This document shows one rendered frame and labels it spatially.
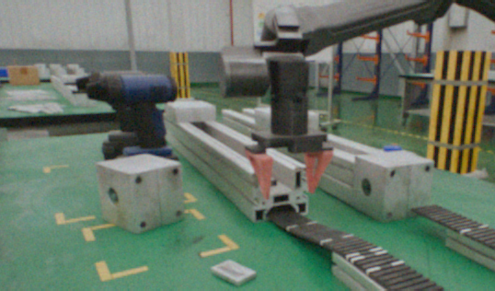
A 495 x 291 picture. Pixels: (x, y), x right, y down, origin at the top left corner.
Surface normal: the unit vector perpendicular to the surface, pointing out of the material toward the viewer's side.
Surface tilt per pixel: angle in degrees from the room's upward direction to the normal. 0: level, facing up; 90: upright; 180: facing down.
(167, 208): 90
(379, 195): 90
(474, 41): 90
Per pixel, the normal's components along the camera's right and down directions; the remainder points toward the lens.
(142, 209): 0.78, 0.19
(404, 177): 0.45, 0.26
